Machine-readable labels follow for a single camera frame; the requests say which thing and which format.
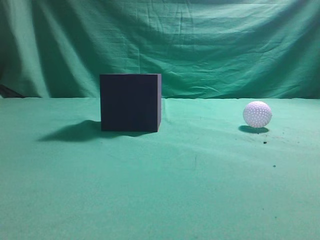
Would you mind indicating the white dimpled ball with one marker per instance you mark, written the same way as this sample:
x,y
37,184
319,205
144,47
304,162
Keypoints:
x,y
257,114

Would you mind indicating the dark blue cube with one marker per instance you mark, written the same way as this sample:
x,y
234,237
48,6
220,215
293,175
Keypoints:
x,y
130,102

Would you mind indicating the green backdrop cloth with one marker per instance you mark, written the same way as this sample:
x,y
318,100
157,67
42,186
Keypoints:
x,y
206,174

